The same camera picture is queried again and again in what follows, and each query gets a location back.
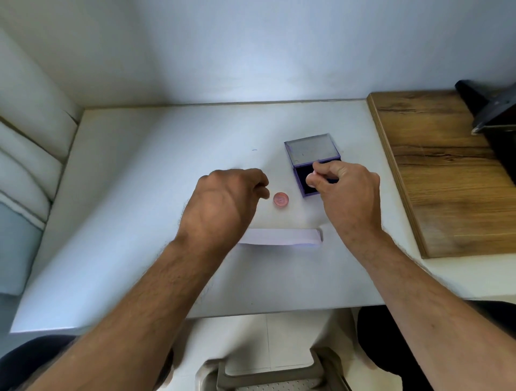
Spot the person's left hand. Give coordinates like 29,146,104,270
177,168,270,259

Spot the white paper strip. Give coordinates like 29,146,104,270
239,227,324,247

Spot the person's left forearm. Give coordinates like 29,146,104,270
24,236,247,391

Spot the pale blue cushion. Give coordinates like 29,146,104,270
0,193,52,297

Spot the person's right hand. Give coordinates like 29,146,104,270
306,160,382,245

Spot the person's right forearm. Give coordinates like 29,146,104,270
341,229,516,391

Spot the purple ink pad box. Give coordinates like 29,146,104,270
284,133,342,198

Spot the grey plastic stool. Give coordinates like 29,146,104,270
195,346,348,391

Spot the black metal stand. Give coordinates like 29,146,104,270
455,79,516,183

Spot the white padded cushion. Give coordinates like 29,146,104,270
0,27,80,232

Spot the brown wooden board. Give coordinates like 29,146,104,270
366,90,516,259

